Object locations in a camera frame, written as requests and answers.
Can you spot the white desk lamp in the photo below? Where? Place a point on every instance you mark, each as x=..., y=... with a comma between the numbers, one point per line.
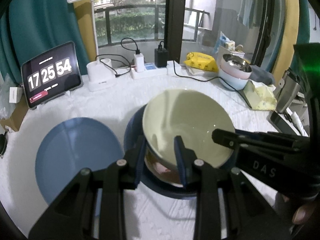
x=99, y=76

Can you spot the tablet showing clock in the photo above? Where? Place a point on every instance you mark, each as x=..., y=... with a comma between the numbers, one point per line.
x=51, y=74

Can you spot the teal curtain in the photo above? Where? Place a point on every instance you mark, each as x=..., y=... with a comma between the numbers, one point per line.
x=31, y=27

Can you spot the light blue bowl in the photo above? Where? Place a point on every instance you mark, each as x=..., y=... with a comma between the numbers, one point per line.
x=230, y=82

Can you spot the white power strip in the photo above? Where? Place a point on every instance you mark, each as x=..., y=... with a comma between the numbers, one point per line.
x=151, y=70

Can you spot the cardboard box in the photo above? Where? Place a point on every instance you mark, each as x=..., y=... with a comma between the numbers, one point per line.
x=16, y=119

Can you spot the small white box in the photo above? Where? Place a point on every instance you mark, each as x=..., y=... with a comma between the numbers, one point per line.
x=15, y=94

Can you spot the black round puck with cable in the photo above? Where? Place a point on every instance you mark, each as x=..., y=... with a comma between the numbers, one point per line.
x=3, y=143

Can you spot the silver metal device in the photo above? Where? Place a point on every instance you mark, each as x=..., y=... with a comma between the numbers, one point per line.
x=287, y=89

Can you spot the yellow wet wipes pack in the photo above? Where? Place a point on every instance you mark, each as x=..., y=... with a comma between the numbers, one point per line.
x=201, y=61

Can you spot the white charger adapter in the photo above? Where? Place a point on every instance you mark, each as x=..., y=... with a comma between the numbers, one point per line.
x=139, y=62

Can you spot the cream yellow bowl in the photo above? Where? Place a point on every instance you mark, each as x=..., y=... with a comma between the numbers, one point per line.
x=193, y=116

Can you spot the grey folded cloth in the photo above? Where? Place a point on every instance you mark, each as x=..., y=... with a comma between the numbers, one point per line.
x=260, y=75

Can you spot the clear plastic bag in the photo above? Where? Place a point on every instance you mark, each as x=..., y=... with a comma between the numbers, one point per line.
x=6, y=108

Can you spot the right hand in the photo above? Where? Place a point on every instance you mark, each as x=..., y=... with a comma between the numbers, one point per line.
x=292, y=214

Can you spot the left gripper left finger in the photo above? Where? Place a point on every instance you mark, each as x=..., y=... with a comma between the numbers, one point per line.
x=125, y=173

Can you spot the pink white patterned bowl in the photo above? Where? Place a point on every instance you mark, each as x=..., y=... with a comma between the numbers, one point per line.
x=160, y=171

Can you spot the large blue plate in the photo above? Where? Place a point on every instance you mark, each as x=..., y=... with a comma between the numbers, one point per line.
x=70, y=146

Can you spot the yellow curtain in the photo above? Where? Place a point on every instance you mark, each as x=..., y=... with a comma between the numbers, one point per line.
x=84, y=16

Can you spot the yellow patterned tissue pack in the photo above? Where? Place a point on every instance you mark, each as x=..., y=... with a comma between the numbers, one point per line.
x=260, y=96

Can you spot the white basket with items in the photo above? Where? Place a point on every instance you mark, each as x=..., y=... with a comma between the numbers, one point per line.
x=225, y=45

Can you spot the black phone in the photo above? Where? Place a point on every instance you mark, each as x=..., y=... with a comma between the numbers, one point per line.
x=282, y=125

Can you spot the black charger adapter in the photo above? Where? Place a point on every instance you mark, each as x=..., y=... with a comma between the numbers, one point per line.
x=161, y=57

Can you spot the pink steel-lined bowl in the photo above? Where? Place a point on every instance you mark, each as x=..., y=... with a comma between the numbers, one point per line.
x=235, y=66

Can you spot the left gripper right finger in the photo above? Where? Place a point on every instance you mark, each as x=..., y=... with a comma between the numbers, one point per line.
x=193, y=171

